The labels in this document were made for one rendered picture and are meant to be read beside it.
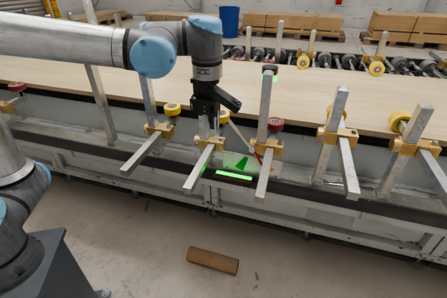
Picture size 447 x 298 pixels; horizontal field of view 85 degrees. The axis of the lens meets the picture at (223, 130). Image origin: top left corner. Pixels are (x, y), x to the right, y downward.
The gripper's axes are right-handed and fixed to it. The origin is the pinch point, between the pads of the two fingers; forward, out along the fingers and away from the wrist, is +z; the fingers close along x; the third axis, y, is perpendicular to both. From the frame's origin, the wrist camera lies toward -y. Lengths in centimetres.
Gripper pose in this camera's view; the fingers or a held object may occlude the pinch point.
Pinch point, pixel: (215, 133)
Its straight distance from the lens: 84.7
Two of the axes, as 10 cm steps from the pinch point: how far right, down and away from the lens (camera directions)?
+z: 0.0, 8.4, 5.5
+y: -9.7, -1.4, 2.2
